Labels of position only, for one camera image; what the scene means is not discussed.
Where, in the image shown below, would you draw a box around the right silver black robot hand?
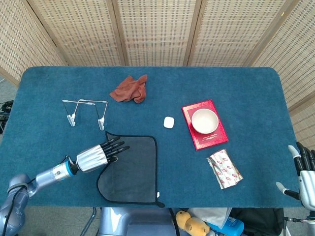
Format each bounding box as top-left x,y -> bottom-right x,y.
275,142 -> 315,211

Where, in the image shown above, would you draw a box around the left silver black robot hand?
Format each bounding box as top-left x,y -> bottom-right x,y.
69,137 -> 130,173

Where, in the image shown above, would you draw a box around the dark grey cloth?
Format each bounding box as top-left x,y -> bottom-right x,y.
96,130 -> 166,208

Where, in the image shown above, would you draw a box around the black bag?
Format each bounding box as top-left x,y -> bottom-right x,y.
231,207 -> 285,236

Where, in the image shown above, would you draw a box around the rust brown crumpled cloth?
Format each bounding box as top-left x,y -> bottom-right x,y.
109,74 -> 149,104

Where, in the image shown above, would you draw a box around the grey blue robot torso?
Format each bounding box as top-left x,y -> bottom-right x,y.
98,207 -> 178,236

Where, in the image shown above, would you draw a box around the blue plastic bottle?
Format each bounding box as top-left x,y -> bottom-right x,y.
211,216 -> 245,236

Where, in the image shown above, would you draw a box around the silver foil packet red logos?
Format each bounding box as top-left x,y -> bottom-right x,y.
206,148 -> 244,190

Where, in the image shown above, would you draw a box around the white plastic bag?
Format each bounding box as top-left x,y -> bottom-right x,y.
188,207 -> 232,229

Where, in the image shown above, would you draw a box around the red booklet gold print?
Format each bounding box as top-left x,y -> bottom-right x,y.
181,99 -> 229,151

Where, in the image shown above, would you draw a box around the cream bowl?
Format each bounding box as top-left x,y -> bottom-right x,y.
191,109 -> 219,135

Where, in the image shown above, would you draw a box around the yellow plush toy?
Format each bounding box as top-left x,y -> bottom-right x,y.
175,210 -> 211,236

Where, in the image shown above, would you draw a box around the woven bamboo folding screen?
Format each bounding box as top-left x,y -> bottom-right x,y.
0,0 -> 315,150

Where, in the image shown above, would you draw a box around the metal wire stand white clips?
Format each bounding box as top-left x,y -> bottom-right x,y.
62,98 -> 108,131

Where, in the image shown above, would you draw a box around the thin blue cable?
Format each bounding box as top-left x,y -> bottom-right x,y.
80,207 -> 98,236

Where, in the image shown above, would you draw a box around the black equipment with cables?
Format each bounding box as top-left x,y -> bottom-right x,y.
0,100 -> 14,135

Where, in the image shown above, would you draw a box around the black cable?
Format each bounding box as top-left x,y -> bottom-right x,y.
168,207 -> 180,236

